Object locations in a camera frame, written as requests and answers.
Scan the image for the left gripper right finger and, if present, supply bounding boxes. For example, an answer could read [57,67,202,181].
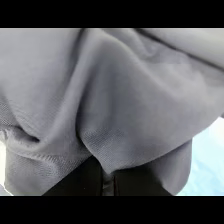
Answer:
[113,169,174,197]

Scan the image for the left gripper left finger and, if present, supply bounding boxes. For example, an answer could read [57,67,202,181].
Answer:
[43,155,104,197]

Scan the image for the blue-grey garment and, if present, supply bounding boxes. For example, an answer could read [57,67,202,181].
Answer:
[0,28,224,197]

